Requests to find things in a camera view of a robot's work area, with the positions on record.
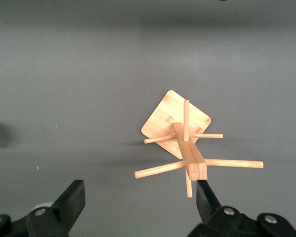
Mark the wooden mug tree stand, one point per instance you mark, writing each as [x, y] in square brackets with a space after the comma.
[187, 148]

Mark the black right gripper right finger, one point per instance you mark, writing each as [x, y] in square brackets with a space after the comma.
[212, 212]

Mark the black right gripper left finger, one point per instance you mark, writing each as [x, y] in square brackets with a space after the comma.
[64, 207]

